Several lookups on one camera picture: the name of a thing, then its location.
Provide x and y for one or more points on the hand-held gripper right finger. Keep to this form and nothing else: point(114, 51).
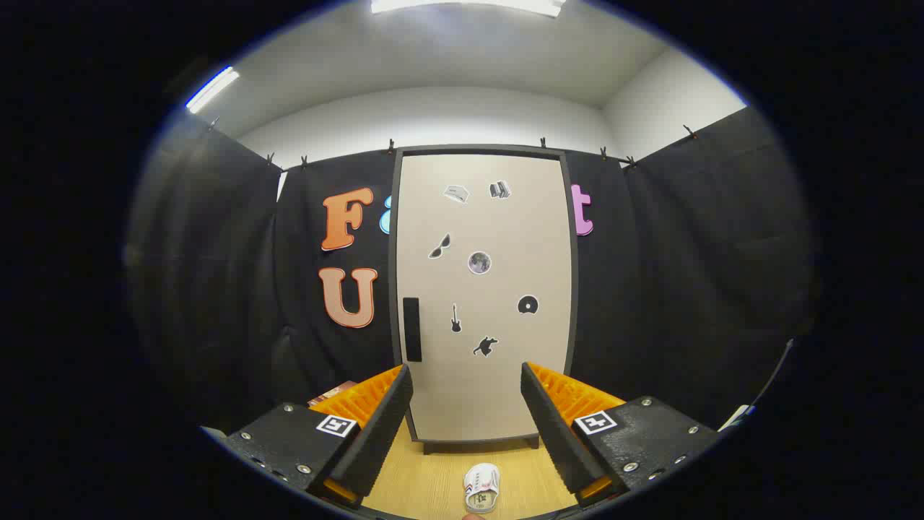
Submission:
point(552, 433)

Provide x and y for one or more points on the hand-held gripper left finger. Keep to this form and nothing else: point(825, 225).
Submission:
point(382, 433)

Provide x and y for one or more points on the beige shoe cabinet door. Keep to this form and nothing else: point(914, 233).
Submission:
point(491, 390)

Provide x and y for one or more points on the white canvas shoe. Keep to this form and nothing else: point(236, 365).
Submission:
point(482, 480)

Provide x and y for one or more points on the dark grey shoe cabinet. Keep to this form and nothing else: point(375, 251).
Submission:
point(393, 217)

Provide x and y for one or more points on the brown cover book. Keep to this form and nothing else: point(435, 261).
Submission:
point(333, 393)

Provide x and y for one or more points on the black backdrop cloth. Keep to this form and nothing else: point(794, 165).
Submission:
point(216, 289)

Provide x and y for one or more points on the narrow ceiling light strip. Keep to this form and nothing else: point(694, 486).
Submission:
point(213, 89)

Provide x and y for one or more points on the long ceiling light panel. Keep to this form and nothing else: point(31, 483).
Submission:
point(469, 6)

